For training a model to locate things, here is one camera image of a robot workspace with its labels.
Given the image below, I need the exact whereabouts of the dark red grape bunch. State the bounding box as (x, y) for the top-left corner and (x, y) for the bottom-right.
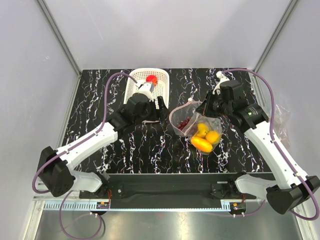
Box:
(178, 118), (198, 134)

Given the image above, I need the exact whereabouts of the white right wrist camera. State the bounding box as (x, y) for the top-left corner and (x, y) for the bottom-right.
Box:
(212, 71), (230, 95)

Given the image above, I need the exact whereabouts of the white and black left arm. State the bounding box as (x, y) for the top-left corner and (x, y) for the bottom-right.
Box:
(32, 93), (169, 198)

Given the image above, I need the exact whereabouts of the clear pink-dotted zip bag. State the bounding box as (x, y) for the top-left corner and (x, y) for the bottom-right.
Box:
(168, 100), (223, 155)

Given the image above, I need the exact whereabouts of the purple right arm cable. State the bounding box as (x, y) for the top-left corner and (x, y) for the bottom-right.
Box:
(216, 67), (320, 221)

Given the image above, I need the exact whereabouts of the pile of spare plastic bags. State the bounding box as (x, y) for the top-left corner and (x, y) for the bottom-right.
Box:
(273, 104), (291, 149)

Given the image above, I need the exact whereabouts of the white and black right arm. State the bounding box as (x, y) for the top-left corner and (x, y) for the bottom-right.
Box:
(196, 78), (320, 215)

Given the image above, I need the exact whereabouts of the red strawberry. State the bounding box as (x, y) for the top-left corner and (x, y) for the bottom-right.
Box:
(146, 75), (158, 86)

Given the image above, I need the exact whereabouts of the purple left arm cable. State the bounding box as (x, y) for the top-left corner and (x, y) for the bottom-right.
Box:
(31, 72), (138, 240)

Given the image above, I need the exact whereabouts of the yellow lemon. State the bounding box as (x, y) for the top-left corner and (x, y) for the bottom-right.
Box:
(195, 123), (209, 138)
(205, 130), (221, 145)

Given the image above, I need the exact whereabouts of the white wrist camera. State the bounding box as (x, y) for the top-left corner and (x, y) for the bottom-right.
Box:
(135, 81), (155, 101)
(212, 71), (230, 95)

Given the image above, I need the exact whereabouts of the white perforated plastic basket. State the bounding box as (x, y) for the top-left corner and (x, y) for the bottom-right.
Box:
(122, 68), (170, 123)

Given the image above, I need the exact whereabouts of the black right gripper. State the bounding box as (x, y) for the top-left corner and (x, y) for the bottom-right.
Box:
(195, 89), (232, 119)

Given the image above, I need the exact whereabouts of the orange mango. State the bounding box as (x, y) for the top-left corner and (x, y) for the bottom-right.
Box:
(190, 136), (213, 153)

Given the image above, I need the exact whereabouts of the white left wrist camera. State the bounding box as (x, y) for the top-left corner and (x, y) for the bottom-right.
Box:
(135, 81), (155, 101)

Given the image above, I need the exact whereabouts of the aluminium frame rail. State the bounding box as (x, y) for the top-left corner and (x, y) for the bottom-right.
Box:
(33, 181), (85, 201)

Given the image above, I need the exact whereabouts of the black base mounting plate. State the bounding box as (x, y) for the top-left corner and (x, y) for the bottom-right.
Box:
(79, 173), (238, 211)

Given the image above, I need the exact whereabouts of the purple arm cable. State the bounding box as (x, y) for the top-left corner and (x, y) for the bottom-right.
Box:
(31, 72), (138, 240)
(216, 67), (320, 221)

